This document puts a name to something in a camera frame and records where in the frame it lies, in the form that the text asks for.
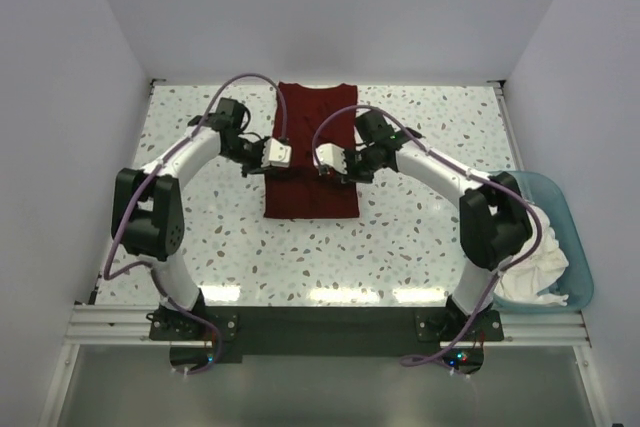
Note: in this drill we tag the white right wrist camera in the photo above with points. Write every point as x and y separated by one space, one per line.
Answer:
331 159

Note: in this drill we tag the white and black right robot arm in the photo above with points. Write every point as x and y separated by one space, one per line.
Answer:
495 221

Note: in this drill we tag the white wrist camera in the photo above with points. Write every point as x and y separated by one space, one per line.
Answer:
331 159
276 154

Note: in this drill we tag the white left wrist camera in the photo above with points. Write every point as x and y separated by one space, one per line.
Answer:
276 154

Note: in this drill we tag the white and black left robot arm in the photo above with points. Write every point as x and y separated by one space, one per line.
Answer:
148 225

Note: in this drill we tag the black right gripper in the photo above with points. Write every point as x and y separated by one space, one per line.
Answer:
350 175

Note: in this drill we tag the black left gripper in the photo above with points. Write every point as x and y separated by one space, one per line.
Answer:
256 169

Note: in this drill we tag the white crumpled t-shirt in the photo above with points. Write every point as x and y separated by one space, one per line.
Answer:
529 282

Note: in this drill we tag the aluminium extrusion rail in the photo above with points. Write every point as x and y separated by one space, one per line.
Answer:
128 325

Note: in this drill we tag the translucent blue plastic basket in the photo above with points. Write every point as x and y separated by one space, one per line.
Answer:
577 280

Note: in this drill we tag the dark red t-shirt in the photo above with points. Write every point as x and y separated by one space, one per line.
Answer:
300 192

